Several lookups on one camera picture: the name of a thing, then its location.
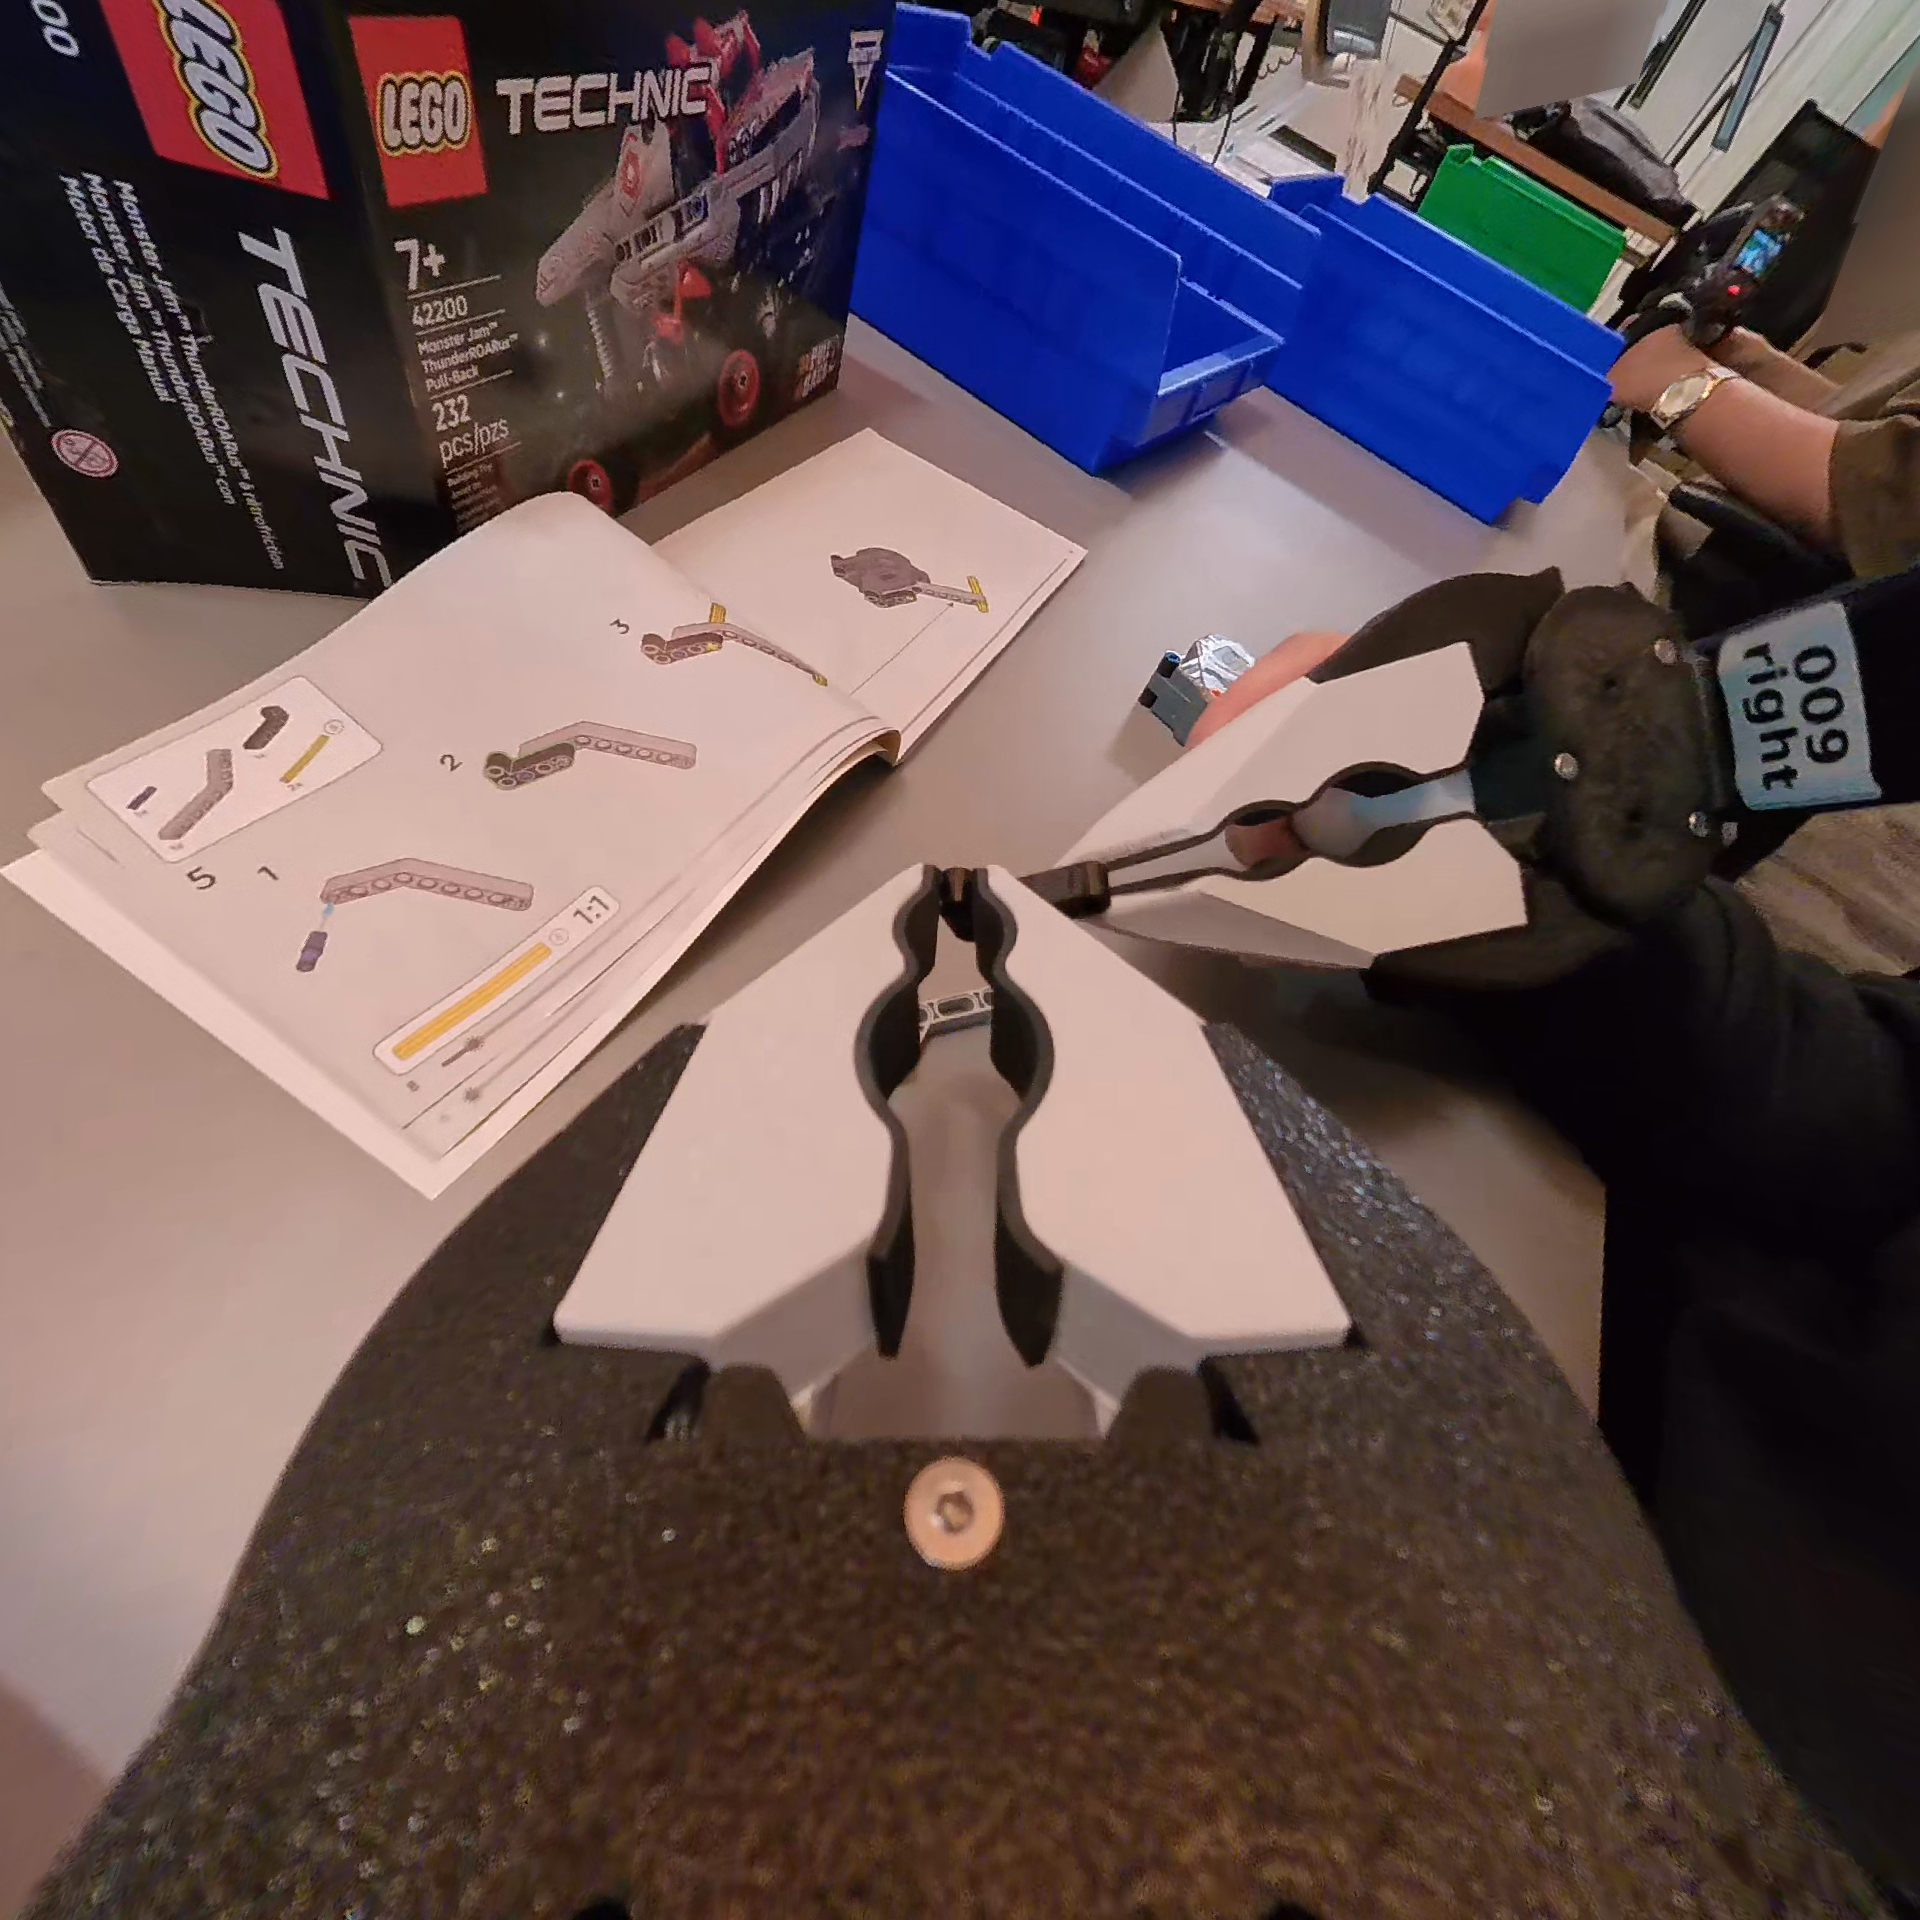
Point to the green plastic bin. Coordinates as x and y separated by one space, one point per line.
1519 221

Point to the black toy set box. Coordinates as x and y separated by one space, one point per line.
224 376

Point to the grey desk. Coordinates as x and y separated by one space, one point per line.
196 1273

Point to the grey toy beam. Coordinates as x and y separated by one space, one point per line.
966 1008

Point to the wooden table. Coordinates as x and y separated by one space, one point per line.
1499 139

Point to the small black toy pin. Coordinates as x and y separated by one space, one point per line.
1070 887

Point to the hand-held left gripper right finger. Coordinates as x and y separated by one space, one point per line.
1169 1180

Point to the black office chair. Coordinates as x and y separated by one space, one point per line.
1832 168

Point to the another person's forearm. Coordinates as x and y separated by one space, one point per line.
1812 460

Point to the blue plastic bin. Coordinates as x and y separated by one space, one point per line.
1019 298
1437 359
1083 113

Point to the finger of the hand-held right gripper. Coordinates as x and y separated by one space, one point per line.
1390 910
1322 731

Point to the black bag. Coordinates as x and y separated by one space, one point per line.
1616 168

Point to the person's right hand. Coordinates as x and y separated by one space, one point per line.
1289 660

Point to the open instruction booklet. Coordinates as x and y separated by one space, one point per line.
529 630

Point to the person's right forearm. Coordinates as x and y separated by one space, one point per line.
1731 1030

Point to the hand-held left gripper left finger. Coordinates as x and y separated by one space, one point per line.
756 1168

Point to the person's dark clothing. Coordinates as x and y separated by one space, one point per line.
1764 1502

